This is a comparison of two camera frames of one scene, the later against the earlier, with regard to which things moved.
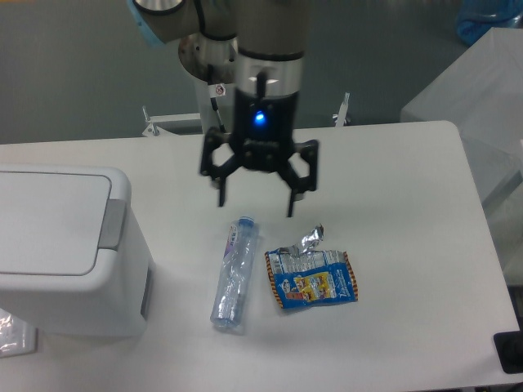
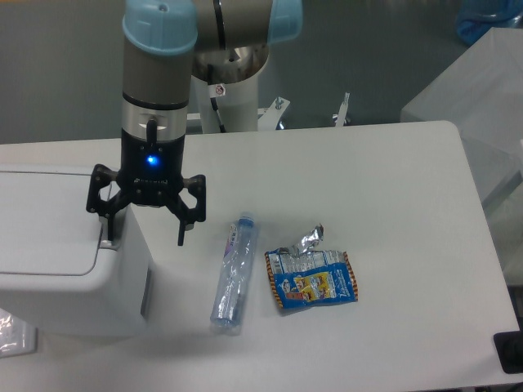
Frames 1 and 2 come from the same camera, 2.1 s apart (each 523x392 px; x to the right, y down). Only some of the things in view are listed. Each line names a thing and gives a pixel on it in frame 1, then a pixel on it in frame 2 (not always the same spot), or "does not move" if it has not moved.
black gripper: [264, 131] to [151, 171]
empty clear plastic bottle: [230, 291] does not move
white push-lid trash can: [73, 262] does not move
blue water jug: [475, 18] does not move
